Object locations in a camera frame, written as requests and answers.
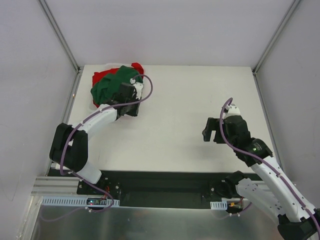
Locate green t shirt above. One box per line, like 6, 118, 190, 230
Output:
90, 64, 145, 106

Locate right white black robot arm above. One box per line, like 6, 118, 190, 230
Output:
202, 115, 320, 240

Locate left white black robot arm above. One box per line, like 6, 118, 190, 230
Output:
49, 82, 144, 195

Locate white plastic basket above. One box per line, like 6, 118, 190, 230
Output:
104, 63, 122, 69

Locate red t shirt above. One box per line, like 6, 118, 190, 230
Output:
91, 62, 145, 111

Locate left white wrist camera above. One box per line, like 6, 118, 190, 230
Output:
130, 78, 144, 99

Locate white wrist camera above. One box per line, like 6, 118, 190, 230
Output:
222, 103, 241, 119
130, 78, 144, 99

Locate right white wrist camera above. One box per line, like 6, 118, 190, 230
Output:
222, 103, 241, 119

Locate left aluminium frame post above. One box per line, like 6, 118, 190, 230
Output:
37, 0, 82, 73

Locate aluminium frame post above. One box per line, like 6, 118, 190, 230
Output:
37, 0, 82, 73
251, 0, 303, 75

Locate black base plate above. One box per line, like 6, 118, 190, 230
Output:
76, 170, 263, 208

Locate right slotted cable duct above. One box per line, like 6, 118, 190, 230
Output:
210, 200, 228, 211

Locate slotted cable duct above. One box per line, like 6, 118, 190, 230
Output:
210, 200, 228, 211
42, 196, 120, 208

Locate aluminium rail beam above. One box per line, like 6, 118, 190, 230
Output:
31, 176, 79, 196

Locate left slotted cable duct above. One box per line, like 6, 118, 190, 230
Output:
42, 196, 120, 208

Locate right aluminium frame post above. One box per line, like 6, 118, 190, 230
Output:
251, 0, 303, 75

